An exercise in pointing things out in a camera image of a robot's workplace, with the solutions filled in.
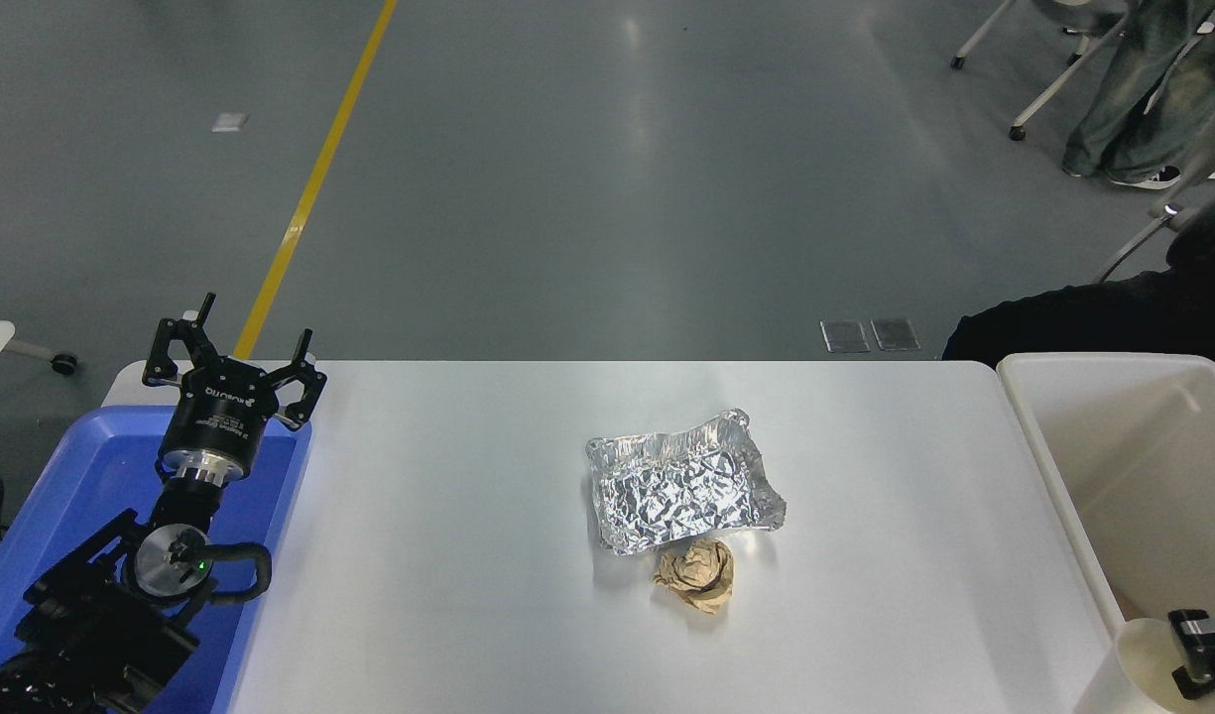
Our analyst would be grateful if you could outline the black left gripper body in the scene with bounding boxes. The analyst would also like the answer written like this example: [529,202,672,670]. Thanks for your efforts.
[159,357,278,464]

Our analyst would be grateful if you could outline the white paper cup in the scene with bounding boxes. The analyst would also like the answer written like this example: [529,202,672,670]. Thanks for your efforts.
[1073,617,1215,714]

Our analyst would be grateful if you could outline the blue plastic tray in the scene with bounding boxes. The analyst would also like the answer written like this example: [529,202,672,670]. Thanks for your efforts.
[0,405,313,714]

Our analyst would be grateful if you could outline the large pale plastic bin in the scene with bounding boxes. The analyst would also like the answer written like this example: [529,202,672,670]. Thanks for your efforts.
[996,352,1215,628]

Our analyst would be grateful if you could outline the person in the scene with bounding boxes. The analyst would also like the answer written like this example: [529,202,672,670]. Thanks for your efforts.
[1061,0,1215,190]
[941,164,1215,370]

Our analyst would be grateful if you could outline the crumpled foil tray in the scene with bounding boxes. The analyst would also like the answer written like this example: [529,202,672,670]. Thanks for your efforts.
[585,408,789,556]

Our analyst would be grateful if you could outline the grey floor outlet cover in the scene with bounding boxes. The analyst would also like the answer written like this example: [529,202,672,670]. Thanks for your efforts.
[820,319,872,354]
[870,316,921,353]

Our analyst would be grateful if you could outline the crumpled tan paper ball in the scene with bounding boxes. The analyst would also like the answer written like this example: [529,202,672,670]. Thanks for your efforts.
[653,536,736,615]

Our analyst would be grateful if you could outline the white wheeled chair base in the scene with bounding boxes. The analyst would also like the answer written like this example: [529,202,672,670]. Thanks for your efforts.
[950,0,1130,141]

